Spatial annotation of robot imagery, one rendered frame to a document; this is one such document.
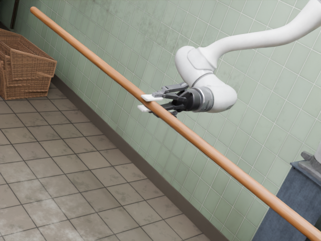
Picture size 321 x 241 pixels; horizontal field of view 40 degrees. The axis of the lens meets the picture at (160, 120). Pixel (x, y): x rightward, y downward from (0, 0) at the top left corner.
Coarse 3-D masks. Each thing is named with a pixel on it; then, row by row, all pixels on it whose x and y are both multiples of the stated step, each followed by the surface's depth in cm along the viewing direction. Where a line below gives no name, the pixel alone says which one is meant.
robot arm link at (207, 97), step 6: (198, 90) 150; (204, 90) 151; (210, 90) 153; (204, 96) 149; (210, 96) 152; (204, 102) 149; (210, 102) 152; (198, 108) 151; (204, 108) 152; (210, 108) 153
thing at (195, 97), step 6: (186, 90) 146; (192, 90) 149; (180, 96) 144; (186, 96) 146; (192, 96) 148; (198, 96) 148; (174, 102) 146; (180, 102) 146; (186, 102) 148; (192, 102) 147; (198, 102) 148; (186, 108) 149; (192, 108) 148
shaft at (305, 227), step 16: (64, 32) 167; (80, 48) 160; (96, 64) 153; (128, 80) 145; (160, 112) 132; (176, 128) 128; (208, 144) 122; (224, 160) 117; (240, 176) 113; (256, 192) 110; (272, 208) 107; (288, 208) 105; (304, 224) 102; (320, 240) 99
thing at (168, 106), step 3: (162, 105) 144; (165, 105) 144; (168, 105) 144; (171, 105) 145; (174, 105) 145; (180, 105) 146; (183, 105) 147; (165, 108) 142; (168, 108) 143; (171, 108) 144; (174, 108) 145; (177, 108) 146; (180, 108) 146
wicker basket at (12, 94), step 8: (0, 80) 349; (0, 88) 356; (8, 88) 353; (16, 88) 359; (24, 88) 364; (8, 96) 356; (16, 96) 363; (24, 96) 368; (32, 96) 375; (40, 96) 380
